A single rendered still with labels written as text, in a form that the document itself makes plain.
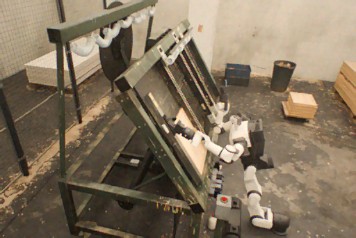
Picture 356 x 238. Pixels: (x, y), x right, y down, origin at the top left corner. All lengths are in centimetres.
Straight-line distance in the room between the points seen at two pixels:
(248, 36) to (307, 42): 147
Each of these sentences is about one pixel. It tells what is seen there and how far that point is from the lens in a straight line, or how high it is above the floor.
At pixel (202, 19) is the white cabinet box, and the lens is 606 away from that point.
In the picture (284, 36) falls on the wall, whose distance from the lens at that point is 760.
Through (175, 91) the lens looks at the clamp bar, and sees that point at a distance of 256.
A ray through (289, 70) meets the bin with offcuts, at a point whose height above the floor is 56.
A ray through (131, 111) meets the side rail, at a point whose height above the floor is 167.
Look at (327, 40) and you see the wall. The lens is 785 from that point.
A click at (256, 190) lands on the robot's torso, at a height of 69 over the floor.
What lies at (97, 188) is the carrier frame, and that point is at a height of 79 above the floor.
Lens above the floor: 262
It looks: 31 degrees down
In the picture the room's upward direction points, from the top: 3 degrees clockwise
